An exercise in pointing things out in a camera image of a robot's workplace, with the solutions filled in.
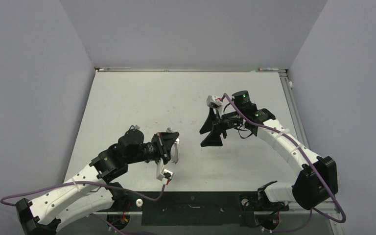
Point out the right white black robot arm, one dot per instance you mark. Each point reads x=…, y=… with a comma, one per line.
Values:
x=316, y=176

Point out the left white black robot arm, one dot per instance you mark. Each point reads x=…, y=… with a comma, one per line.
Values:
x=93, y=188

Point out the black tagged silver key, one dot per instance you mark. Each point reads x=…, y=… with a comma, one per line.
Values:
x=134, y=127

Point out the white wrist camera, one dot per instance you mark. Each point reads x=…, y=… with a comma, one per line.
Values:
x=214, y=102
x=162, y=174

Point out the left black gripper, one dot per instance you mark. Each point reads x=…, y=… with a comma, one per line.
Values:
x=166, y=140

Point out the back aluminium rail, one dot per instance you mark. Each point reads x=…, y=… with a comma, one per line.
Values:
x=181, y=70

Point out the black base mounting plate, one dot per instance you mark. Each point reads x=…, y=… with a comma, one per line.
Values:
x=246, y=209

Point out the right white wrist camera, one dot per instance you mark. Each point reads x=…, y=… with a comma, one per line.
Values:
x=214, y=102

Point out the red white marker pen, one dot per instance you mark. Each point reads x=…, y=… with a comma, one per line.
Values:
x=268, y=69

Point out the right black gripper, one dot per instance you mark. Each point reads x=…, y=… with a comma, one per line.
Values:
x=214, y=138

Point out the large silver metal keyring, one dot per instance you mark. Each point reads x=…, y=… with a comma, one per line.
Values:
x=175, y=152

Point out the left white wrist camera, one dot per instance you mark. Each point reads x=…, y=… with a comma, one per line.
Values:
x=162, y=174

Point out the right aluminium side rail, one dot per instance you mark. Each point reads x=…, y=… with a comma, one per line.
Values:
x=298, y=125

